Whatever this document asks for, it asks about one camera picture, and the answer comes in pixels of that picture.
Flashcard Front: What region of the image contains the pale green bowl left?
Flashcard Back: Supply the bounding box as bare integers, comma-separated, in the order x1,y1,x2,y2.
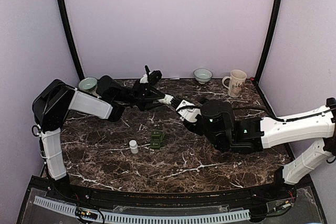
78,77,98,93

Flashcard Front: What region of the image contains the pale green bowl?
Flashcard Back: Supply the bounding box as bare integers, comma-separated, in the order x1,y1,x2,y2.
78,77,98,93
193,68,213,84

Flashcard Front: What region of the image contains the black frame post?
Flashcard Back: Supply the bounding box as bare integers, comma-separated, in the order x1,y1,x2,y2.
57,0,85,80
253,0,286,88

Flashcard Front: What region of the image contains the white slotted cable duct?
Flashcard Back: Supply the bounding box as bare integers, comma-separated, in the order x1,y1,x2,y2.
33,196,250,223

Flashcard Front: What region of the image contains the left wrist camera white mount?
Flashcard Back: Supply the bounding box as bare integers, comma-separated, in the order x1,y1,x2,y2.
140,65,162,86

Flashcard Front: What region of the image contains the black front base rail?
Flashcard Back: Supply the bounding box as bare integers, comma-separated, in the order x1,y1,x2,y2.
59,183,279,208

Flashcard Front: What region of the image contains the right black frame post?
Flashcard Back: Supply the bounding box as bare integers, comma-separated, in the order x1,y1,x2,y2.
253,0,286,88

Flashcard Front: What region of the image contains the left black frame post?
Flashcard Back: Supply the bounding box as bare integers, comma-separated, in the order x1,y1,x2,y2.
57,0,85,80

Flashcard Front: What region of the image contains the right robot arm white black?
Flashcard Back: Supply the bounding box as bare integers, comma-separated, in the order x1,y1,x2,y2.
176,98,335,200

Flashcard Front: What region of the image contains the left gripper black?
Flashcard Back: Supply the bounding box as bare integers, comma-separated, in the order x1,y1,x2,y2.
114,80,168,111

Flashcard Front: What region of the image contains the green weekly pill organizer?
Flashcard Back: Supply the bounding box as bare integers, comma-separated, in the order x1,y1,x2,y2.
150,131,164,150

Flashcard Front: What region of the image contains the white pill bottle front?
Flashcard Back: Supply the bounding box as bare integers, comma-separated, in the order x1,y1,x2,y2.
129,140,139,154

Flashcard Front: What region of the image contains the cream ceramic mug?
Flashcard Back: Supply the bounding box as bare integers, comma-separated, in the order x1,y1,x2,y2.
222,69,247,98

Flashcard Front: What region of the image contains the pale green bowl right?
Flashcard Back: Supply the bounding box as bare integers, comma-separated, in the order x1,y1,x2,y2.
193,68,213,84

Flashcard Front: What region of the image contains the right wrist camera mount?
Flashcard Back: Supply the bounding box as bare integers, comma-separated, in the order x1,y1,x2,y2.
171,97,201,123

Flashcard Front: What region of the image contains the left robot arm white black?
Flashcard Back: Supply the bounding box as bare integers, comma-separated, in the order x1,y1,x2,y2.
31,70,165,180

